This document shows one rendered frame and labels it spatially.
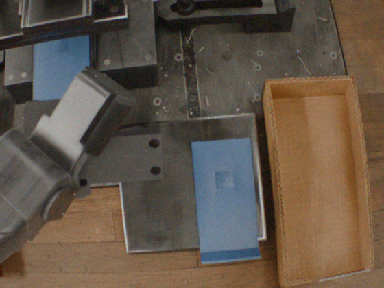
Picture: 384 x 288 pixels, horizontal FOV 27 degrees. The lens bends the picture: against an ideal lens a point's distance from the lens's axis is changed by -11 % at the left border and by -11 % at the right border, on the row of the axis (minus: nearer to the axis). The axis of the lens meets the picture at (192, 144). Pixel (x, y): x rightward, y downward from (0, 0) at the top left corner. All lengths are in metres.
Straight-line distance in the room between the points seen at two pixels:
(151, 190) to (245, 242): 0.13
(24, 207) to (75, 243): 0.41
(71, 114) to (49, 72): 0.32
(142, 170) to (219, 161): 0.26
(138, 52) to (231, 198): 0.20
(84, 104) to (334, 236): 0.46
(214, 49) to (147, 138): 0.35
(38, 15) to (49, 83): 0.19
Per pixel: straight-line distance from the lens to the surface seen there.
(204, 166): 1.06
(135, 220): 1.05
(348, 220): 1.08
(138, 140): 0.80
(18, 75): 1.05
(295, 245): 1.06
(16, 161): 0.68
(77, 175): 0.75
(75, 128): 0.72
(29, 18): 0.86
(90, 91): 0.71
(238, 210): 1.04
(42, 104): 0.84
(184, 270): 1.06
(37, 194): 0.67
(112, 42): 1.04
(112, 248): 1.06
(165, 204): 1.05
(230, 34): 1.13
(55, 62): 1.04
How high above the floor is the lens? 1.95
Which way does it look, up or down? 75 degrees down
